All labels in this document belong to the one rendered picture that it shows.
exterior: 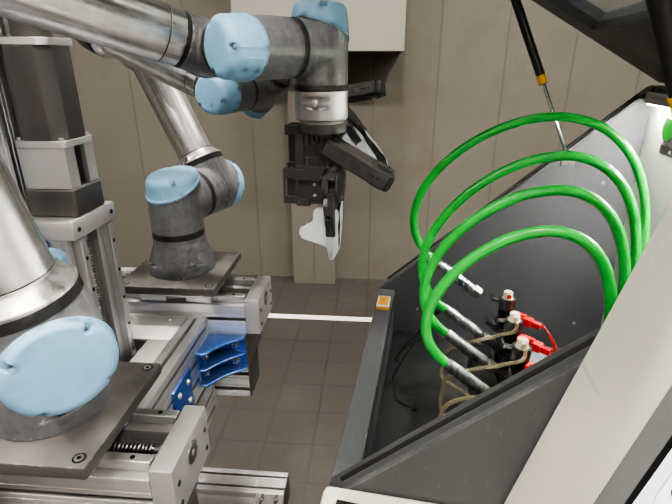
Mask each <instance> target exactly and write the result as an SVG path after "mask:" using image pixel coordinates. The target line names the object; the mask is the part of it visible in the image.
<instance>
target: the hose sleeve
mask: <svg viewBox="0 0 672 504"><path fill-rule="evenodd" d="M451 268H452V267H450V265H448V264H447V263H446V262H444V261H442V260H440V262H439V264H438V265H437V267H436V269H438V270H439V271H440V272H442V273H443V274H444V275H445V274H446V273H447V272H448V271H449V270H450V269H451ZM454 282H455V283H456V284H458V285H459V286H460V287H462V288H463V289H464V290H466V291H467V292H468V293H469V292H472V291H473V290H474V288H475V284H473V283H472V282H471V281H470V280H468V279H467V278H465V277H464V276H463V275H460V276H459V277H458V278H457V279H456V280H455V281H454Z"/></svg>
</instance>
